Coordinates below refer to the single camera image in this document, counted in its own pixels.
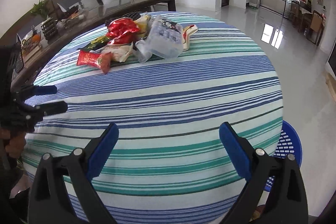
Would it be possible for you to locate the shiny red bag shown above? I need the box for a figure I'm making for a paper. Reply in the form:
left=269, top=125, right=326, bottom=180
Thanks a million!
left=106, top=18, right=140, bottom=45

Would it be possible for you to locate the striped blue green tablecloth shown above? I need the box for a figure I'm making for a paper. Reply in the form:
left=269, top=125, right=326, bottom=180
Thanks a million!
left=23, top=12, right=283, bottom=223

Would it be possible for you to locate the person's left hand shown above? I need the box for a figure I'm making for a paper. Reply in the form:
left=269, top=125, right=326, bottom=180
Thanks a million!
left=1, top=129, right=26, bottom=159

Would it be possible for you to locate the fruit basket with oranges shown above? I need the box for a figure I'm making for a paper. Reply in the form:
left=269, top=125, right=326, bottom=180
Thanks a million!
left=21, top=30, right=41, bottom=56

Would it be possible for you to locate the long red snack wrapper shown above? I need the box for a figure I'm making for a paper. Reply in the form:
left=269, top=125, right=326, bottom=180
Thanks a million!
left=76, top=50, right=112, bottom=74

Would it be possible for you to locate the black foam fruit net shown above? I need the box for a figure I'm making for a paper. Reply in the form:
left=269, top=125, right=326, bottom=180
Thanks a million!
left=105, top=11, right=141, bottom=27

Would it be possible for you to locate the dark wooden coffee table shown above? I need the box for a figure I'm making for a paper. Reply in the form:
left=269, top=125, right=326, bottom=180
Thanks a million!
left=11, top=0, right=176, bottom=89

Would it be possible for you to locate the black stacked cup rack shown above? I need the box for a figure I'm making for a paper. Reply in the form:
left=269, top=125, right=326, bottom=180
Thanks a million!
left=41, top=18, right=58, bottom=40

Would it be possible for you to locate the grey white cushion left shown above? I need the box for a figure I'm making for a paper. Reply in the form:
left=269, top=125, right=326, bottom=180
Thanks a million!
left=57, top=0, right=99, bottom=12

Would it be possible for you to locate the clear wet wipes pack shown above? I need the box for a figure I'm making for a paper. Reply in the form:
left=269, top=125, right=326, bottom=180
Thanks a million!
left=133, top=15, right=183, bottom=63

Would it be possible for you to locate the white cream snack packet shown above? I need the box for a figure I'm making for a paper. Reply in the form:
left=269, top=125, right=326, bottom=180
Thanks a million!
left=101, top=44, right=133, bottom=63

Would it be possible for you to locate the clear glass tray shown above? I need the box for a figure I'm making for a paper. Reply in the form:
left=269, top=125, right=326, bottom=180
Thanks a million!
left=63, top=10, right=88, bottom=29

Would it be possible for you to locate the green potted plant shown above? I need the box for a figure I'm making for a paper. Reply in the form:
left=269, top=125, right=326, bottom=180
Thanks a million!
left=30, top=0, right=52, bottom=20

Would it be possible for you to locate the yellow chip bag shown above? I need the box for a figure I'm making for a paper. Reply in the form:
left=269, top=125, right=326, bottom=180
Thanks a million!
left=134, top=14, right=151, bottom=40

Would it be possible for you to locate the dark green snack wrapper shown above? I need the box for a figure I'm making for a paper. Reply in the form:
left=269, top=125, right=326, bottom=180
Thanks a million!
left=79, top=36, right=110, bottom=52

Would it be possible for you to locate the wooden dining chair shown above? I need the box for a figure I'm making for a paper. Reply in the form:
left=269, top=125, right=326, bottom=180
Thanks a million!
left=307, top=10, right=324, bottom=46

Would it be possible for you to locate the white red paper wrapper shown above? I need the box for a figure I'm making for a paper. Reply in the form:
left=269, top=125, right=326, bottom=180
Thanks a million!
left=183, top=24, right=198, bottom=51

